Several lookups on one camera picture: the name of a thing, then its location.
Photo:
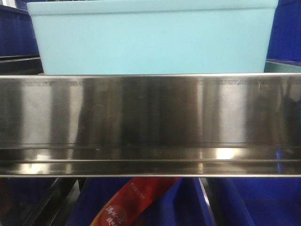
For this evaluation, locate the light blue plastic bin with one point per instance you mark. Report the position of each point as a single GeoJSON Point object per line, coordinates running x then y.
{"type": "Point", "coordinates": [152, 36]}

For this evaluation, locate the dark blue bin lower centre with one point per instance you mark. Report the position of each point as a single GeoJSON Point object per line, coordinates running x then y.
{"type": "Point", "coordinates": [183, 204]}

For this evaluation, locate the dark blue bin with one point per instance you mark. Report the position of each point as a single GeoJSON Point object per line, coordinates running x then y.
{"type": "Point", "coordinates": [285, 39]}
{"type": "Point", "coordinates": [17, 36]}
{"type": "Point", "coordinates": [259, 201]}
{"type": "Point", "coordinates": [183, 204]}
{"type": "Point", "coordinates": [18, 196]}

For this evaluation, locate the dark blue bin lower right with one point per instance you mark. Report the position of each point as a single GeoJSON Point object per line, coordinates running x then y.
{"type": "Point", "coordinates": [259, 201]}

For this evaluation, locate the dark blue bin upper left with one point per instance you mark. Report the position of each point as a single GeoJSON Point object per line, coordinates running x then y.
{"type": "Point", "coordinates": [17, 36]}

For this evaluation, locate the dark blue bin upper right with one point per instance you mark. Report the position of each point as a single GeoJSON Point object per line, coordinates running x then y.
{"type": "Point", "coordinates": [285, 39]}

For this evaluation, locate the dark blue bin lower left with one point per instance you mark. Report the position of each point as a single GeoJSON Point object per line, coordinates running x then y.
{"type": "Point", "coordinates": [18, 196]}

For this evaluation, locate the red printed package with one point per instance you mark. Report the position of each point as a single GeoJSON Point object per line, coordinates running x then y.
{"type": "Point", "coordinates": [125, 206]}

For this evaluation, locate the stainless steel shelf front rail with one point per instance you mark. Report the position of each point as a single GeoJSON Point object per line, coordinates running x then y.
{"type": "Point", "coordinates": [189, 125]}

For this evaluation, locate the steel divider rail lower right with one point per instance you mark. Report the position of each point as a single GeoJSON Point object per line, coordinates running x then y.
{"type": "Point", "coordinates": [207, 194]}

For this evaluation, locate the steel divider rail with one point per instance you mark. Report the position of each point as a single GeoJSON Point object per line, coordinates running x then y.
{"type": "Point", "coordinates": [207, 194]}
{"type": "Point", "coordinates": [55, 206]}

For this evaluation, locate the steel divider rail lower left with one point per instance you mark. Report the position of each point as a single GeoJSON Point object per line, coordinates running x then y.
{"type": "Point", "coordinates": [55, 206]}

